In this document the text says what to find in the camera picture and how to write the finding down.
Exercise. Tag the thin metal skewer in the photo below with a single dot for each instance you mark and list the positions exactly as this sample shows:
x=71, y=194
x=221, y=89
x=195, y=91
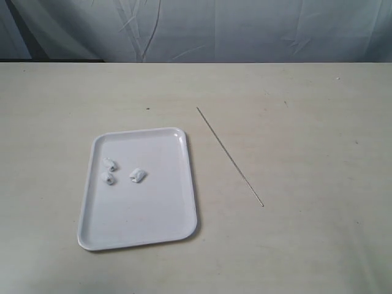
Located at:
x=230, y=157

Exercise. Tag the white plastic tray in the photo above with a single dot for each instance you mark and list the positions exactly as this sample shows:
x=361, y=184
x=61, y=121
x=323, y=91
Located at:
x=159, y=209

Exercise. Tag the white backdrop cloth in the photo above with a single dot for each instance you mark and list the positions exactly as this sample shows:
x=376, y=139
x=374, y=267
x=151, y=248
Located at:
x=196, y=31

